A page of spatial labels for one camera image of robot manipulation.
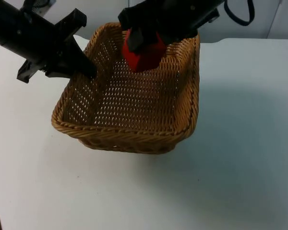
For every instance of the pale brown wicker basket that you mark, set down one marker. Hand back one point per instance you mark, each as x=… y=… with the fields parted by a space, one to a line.
x=134 y=105

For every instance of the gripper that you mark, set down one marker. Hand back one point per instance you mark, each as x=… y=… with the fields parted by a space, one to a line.
x=58 y=36
x=168 y=14

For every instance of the red cube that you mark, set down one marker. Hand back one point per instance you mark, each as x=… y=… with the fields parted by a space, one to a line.
x=146 y=54

